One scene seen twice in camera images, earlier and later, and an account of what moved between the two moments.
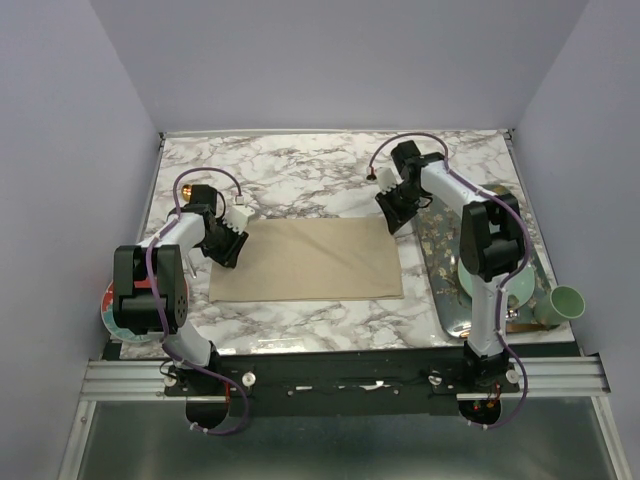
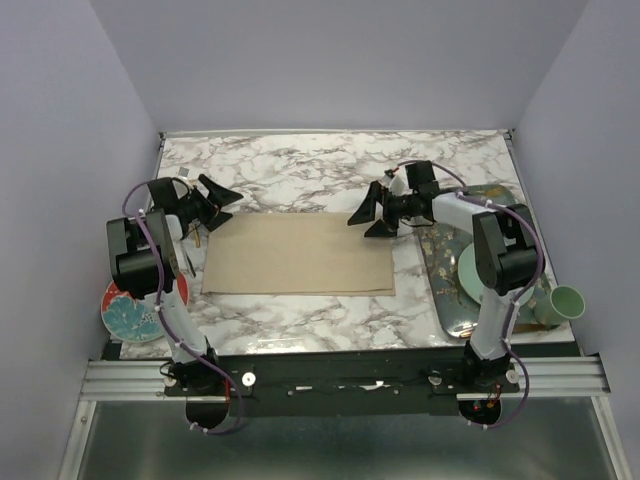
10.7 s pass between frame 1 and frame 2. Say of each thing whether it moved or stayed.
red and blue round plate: stayed
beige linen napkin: stayed
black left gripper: moved
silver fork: stayed
